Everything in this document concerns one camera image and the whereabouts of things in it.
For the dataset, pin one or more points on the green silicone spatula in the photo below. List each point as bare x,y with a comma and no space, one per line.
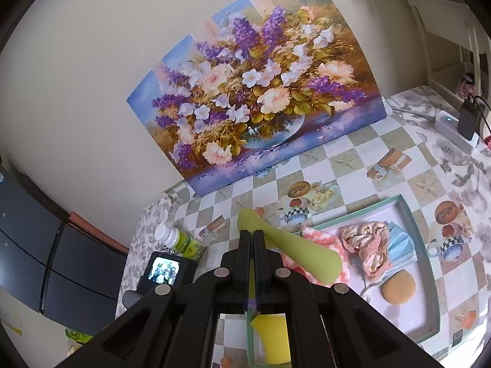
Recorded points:
307,253

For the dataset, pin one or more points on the yellow sponge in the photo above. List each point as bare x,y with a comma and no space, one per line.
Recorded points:
270,337

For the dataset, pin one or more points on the pink satin scrunchie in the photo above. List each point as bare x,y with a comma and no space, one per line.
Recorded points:
364,245

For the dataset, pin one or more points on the white tray with teal rim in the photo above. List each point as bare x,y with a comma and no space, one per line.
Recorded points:
418,306

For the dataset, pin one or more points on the dark cabinet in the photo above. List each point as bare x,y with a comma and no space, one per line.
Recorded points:
38,249

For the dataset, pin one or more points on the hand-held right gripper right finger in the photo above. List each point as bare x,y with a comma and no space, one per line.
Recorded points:
260,260

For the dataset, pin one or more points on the white power strip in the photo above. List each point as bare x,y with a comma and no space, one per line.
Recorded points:
447,122

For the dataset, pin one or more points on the checkered printed tablecloth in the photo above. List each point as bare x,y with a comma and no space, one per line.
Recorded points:
383,138

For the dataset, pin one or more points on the black charger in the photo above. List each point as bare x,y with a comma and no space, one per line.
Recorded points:
468,119

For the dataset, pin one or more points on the pink white zigzag cloth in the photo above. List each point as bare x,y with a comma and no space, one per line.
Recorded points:
326,239

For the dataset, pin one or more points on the tan round powder puff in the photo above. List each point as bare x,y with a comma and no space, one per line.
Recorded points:
399,286

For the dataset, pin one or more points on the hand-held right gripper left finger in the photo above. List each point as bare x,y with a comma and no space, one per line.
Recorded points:
247,260

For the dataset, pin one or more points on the green printed packet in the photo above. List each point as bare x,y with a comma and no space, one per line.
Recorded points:
78,335

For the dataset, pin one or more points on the white bottle with green label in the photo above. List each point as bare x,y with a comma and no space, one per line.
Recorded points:
180,241

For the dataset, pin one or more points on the white shelf unit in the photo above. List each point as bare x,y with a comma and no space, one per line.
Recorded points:
441,34

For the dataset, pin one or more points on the flower painting canvas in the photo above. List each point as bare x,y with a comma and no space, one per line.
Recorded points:
261,92

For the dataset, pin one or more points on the blue face mask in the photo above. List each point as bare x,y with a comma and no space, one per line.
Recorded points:
401,245

